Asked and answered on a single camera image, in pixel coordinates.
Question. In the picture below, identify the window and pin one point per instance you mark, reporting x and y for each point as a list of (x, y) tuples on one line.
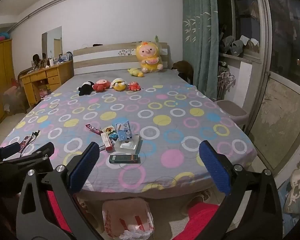
[(285, 30)]

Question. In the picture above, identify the dark green box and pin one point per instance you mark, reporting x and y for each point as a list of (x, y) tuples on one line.
[(125, 158)]

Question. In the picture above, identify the grey plastic stool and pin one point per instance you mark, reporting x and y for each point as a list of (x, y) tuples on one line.
[(231, 110)]

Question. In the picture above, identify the white plastic bag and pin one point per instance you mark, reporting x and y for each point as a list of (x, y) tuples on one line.
[(127, 212)]

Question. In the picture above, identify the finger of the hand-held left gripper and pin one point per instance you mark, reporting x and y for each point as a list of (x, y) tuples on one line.
[(10, 148), (40, 152)]

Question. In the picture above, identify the yellow wooden wardrobe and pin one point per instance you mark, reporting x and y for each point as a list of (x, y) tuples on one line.
[(1, 67)]

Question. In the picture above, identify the white and orange snack packet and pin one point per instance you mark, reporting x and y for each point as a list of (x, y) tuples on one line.
[(107, 129)]

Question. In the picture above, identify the patterned cloth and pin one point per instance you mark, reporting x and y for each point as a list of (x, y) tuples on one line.
[(297, 187)]

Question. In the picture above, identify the black and white panda plush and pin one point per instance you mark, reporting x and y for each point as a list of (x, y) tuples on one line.
[(86, 88)]

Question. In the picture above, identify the dark red snack wrapper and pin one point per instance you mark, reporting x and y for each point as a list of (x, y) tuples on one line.
[(92, 128)]

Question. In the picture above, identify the red cloth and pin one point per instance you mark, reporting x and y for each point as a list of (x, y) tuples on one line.
[(202, 217)]

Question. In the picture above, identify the small yellow-green plush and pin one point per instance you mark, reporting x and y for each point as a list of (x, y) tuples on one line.
[(136, 72)]

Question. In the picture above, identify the white plastic tray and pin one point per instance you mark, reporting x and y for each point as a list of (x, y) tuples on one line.
[(131, 148)]

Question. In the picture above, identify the green curtain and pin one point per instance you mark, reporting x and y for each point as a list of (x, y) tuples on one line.
[(200, 42)]

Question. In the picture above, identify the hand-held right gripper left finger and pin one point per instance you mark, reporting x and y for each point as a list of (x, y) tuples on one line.
[(86, 165)]

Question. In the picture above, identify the cluster of desk items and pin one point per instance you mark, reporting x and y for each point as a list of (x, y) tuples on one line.
[(51, 61)]

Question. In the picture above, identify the chair with clothes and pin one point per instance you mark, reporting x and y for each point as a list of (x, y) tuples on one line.
[(15, 97)]

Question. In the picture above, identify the yellow and white plush toy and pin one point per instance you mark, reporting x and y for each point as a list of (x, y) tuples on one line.
[(118, 85)]

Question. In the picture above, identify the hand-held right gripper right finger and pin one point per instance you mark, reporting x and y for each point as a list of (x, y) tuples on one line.
[(215, 168)]

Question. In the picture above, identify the wall mirror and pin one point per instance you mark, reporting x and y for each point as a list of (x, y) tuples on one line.
[(50, 42)]

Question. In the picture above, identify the light blue carton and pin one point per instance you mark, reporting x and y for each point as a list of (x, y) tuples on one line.
[(122, 130)]

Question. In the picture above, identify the small red plush toy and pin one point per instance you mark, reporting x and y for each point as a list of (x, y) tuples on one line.
[(134, 86)]

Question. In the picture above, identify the large yellow pig plush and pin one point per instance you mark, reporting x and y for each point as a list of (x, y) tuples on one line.
[(147, 55)]

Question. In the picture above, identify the green bottle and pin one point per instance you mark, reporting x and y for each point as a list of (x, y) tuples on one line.
[(156, 39)]

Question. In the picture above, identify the wooden desk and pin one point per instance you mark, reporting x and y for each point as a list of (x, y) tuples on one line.
[(53, 73)]

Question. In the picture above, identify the red and white box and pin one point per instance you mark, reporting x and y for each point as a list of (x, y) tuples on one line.
[(107, 142)]

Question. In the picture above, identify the wooden bed headboard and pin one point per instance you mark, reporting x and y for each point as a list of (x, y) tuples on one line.
[(102, 55)]

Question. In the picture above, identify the blue snack wrapper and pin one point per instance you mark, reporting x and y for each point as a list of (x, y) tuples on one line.
[(113, 136)]

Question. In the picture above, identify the large red plush toy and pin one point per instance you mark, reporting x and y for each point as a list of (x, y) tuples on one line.
[(100, 85)]

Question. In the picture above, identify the grey cloth pile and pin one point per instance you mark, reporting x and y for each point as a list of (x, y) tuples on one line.
[(233, 46)]

